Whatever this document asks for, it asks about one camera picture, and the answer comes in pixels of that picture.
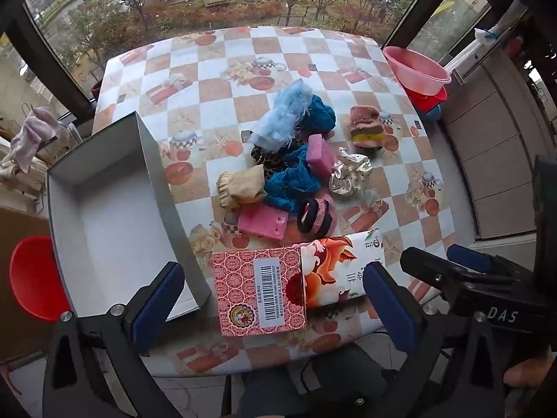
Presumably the red patterned paper box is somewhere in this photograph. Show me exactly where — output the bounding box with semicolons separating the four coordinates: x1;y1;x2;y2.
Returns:
212;246;307;337

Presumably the red plastic basin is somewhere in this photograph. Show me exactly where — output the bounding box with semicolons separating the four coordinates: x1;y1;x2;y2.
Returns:
407;87;448;111

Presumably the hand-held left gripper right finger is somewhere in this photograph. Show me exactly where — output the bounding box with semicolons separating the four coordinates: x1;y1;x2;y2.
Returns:
363;261;518;418

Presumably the person's trouser leg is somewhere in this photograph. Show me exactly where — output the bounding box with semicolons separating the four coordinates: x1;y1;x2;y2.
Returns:
244;370;305;418

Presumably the pink foam sponge block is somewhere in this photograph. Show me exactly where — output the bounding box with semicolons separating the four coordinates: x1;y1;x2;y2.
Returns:
306;134;336;177

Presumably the red plastic chair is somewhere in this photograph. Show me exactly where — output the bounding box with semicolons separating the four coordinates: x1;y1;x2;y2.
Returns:
9;235;72;322

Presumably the person's right hand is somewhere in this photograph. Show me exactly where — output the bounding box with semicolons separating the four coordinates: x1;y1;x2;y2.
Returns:
504;355;557;390

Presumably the floral tissue pack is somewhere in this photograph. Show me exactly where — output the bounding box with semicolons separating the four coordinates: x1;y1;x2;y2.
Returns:
300;229;386;310

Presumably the cream cloth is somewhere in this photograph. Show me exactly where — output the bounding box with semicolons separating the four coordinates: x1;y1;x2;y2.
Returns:
0;152;27;192

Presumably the pink foam sponge with holes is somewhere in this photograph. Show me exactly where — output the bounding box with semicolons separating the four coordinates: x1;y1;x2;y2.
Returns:
237;204;290;241

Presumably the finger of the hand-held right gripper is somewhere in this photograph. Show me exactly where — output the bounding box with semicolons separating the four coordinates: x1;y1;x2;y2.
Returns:
399;247;468;301
447;244;497;275

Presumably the teal blue knit scarf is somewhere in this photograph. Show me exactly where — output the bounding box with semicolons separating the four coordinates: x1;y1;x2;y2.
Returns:
263;144;325;210
300;93;338;133

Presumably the leopard print scrunchie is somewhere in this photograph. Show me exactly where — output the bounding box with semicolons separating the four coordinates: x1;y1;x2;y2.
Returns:
250;137;305;179

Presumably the light blue fluffy cloth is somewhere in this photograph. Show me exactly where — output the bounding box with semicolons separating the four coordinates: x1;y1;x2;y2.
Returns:
248;79;314;151

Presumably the beige knit sock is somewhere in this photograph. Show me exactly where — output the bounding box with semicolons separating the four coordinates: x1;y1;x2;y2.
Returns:
217;168;268;210

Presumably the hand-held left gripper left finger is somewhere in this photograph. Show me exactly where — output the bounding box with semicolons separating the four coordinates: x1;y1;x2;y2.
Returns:
42;261;186;418

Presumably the pink striped knit sock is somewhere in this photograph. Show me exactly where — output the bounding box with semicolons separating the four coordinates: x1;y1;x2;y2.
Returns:
348;105;386;155

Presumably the navy pink knit sock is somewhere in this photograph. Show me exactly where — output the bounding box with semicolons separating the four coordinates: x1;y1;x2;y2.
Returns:
297;196;336;240

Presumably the checkered printed tablecloth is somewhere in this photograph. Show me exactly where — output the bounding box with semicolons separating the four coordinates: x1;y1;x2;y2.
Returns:
91;26;445;377

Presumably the pale pink towel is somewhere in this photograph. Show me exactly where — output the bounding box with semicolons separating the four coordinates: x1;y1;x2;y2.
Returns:
9;107;66;174

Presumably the pink plastic basin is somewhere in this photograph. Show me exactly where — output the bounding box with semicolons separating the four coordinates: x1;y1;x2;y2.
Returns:
383;46;452;96

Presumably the white polka dot scrunchie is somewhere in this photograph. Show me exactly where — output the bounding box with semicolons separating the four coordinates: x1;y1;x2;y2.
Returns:
328;148;372;196

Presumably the grey cardboard box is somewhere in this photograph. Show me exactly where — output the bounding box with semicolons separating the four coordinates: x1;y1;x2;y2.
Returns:
46;111;212;318

